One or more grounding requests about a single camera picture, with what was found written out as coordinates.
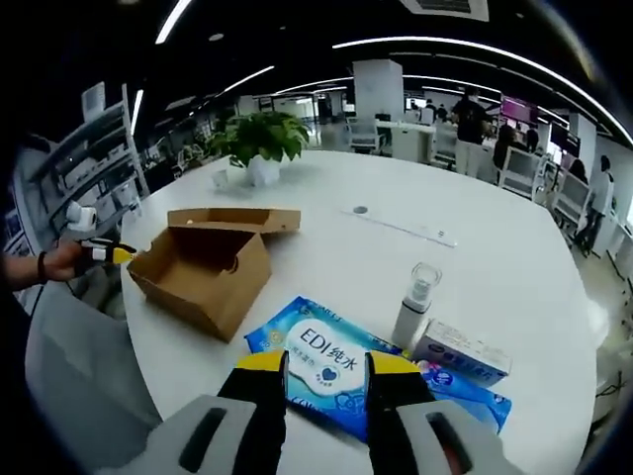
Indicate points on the small white cup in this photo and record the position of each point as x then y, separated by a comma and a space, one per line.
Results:
220, 180

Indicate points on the metal storage shelf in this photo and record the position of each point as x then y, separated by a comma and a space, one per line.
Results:
94, 163

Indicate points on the brown cardboard shoe box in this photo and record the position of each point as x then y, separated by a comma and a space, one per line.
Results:
198, 297

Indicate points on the white clear-capped spray bottle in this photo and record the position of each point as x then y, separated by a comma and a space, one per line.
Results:
413, 312

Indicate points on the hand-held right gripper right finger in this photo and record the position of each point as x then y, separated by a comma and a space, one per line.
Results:
395, 391

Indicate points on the ceiling air conditioner vent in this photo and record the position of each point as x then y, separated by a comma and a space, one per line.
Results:
445, 6

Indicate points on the purple monitor screen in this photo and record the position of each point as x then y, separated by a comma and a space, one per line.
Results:
518, 110

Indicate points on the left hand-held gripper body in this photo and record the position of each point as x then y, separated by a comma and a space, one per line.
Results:
84, 218

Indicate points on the long ceiling light strip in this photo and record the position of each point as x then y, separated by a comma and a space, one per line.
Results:
430, 39
173, 21

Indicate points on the white plant pot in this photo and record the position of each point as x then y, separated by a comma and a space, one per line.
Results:
263, 170

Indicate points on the grey mesh office chair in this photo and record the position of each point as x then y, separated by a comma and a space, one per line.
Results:
84, 371

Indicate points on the green potted plant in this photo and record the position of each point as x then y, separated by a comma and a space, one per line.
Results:
262, 136

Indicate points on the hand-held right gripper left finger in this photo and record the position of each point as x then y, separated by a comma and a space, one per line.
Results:
257, 391

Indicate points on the white office desk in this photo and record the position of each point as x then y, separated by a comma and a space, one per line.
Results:
408, 143

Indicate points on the white table power track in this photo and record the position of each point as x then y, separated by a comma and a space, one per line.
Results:
440, 236

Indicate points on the blue wet wipes pack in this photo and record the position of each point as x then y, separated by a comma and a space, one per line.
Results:
321, 346

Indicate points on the dark monitor screen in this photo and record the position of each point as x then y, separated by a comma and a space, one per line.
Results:
564, 136

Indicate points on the small white carton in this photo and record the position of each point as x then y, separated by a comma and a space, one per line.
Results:
460, 346

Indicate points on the white square column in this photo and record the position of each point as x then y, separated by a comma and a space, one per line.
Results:
378, 89

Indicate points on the light blue soft pack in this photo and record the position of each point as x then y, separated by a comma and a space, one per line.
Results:
475, 401

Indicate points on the black wristband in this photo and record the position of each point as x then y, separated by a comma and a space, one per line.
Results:
42, 267

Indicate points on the white office chair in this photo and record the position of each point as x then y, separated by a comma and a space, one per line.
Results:
571, 198
521, 170
365, 132

